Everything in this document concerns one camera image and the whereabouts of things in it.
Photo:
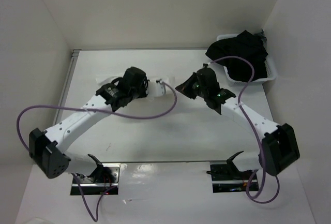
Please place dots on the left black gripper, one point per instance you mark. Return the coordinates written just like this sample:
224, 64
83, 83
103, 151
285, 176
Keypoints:
145, 90

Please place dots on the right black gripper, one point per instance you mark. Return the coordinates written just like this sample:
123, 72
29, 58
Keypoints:
185, 87

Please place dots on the white skirt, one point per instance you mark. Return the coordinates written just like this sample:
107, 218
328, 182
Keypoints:
168, 79

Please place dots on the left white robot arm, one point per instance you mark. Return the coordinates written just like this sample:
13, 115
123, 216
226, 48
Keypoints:
47, 148

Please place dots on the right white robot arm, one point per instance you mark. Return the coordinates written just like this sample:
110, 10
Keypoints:
278, 148

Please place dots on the black skirt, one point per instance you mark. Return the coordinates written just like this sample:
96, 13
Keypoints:
239, 55

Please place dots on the white plastic basket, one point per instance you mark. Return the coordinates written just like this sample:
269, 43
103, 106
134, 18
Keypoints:
269, 65

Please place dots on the grey garment in basket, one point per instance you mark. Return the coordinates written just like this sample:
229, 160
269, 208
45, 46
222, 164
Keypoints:
262, 37

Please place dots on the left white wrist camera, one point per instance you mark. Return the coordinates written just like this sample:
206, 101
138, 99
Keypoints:
156, 88

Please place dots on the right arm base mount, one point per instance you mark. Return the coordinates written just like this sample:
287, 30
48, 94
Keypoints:
226, 179

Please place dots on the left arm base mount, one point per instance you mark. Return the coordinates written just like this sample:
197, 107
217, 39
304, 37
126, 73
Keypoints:
108, 181

